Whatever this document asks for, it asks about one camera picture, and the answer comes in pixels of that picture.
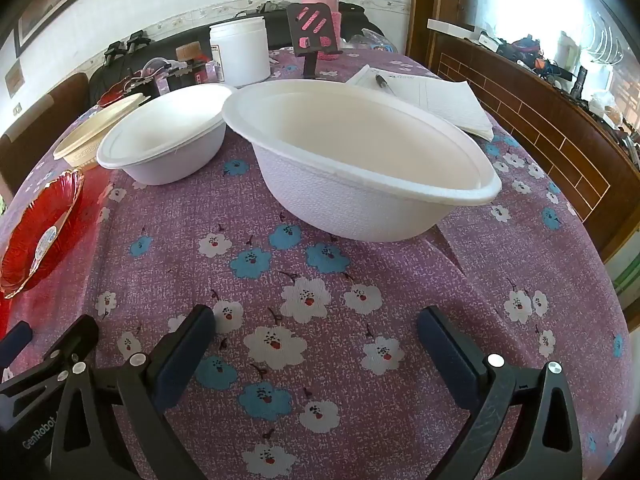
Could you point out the pile of tools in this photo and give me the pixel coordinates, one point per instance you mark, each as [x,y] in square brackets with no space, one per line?
[540,60]

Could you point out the white notebook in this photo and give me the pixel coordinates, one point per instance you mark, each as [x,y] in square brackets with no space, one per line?
[440,100]

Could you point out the small framed picture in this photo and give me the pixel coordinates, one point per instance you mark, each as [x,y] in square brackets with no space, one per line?
[15,80]

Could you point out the purple floral tablecloth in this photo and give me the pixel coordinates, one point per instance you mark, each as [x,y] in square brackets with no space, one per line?
[325,270]

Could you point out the clear plastic bag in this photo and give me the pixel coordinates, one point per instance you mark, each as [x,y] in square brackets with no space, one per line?
[372,40]

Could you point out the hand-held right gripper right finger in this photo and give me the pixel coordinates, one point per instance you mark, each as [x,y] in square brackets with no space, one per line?
[442,355]

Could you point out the wall light switch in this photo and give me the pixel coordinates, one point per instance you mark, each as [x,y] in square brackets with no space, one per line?
[17,109]

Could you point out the white plastic jar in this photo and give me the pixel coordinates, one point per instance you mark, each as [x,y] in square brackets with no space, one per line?
[240,55]

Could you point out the motor with brown wheel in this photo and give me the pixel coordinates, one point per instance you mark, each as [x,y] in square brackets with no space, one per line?
[189,52]

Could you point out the red glass plate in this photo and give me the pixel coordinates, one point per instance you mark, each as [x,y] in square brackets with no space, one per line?
[25,255]
[117,92]

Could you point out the beige plastic bowl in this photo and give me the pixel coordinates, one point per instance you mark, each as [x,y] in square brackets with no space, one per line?
[85,140]

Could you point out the black pen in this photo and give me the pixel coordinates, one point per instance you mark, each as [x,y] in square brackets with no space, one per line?
[386,83]

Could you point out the brown armchair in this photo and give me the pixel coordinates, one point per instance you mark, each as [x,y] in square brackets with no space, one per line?
[45,110]

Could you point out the black leather sofa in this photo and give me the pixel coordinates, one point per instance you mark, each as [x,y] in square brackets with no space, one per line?
[160,40]

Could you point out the wooden partition cabinet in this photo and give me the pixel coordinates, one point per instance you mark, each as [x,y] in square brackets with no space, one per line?
[540,125]

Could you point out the black phone stand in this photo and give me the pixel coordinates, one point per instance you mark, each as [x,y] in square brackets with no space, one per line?
[300,49]

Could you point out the white paper bowl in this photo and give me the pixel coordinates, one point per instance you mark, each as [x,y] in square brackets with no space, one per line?
[160,130]
[360,150]

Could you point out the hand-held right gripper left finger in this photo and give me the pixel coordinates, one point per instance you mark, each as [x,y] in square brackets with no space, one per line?
[182,360]

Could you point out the black clamp device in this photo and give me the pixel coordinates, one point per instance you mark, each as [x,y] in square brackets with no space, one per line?
[115,52]
[137,41]

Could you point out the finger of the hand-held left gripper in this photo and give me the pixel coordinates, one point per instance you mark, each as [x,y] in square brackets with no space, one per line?
[75,340]
[15,339]

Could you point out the white flat box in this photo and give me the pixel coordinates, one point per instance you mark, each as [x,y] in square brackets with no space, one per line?
[450,27]

